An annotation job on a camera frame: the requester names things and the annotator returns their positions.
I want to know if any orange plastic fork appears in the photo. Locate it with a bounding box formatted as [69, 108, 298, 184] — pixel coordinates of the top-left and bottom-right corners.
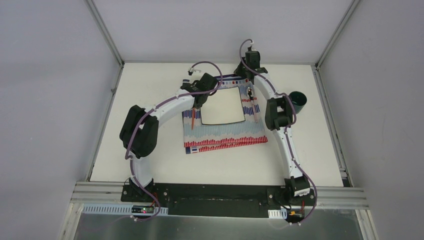
[190, 108, 196, 130]

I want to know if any silver spoon pink handle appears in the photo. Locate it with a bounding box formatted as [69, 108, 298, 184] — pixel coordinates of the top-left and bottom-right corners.
[247, 87, 259, 123]

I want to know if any white square plate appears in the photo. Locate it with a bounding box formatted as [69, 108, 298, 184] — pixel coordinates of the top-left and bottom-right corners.
[200, 87, 246, 125]

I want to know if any patterned cloth napkin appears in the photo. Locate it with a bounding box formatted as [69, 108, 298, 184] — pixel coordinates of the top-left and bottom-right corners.
[181, 76, 268, 154]

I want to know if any dark green mug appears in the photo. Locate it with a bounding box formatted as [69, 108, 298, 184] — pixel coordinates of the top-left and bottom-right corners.
[289, 91, 308, 114]

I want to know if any dark blue plastic knife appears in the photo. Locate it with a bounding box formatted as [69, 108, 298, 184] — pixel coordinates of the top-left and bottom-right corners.
[215, 74, 238, 81]

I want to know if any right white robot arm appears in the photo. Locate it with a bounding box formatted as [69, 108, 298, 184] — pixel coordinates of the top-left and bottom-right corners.
[234, 46, 311, 205]

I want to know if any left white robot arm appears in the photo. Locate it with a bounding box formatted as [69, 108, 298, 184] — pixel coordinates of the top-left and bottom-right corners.
[119, 73, 224, 203]

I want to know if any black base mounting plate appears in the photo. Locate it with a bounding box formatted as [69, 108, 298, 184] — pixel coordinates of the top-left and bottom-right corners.
[120, 182, 317, 218]

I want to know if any right white cable duct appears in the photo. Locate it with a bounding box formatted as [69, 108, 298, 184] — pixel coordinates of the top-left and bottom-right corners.
[267, 208, 287, 220]

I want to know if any white cable duct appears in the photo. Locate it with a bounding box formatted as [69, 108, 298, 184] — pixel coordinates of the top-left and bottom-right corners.
[267, 208, 287, 220]
[82, 203, 169, 217]

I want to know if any left white cable duct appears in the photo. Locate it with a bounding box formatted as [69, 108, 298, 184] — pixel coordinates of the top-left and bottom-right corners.
[82, 203, 169, 217]

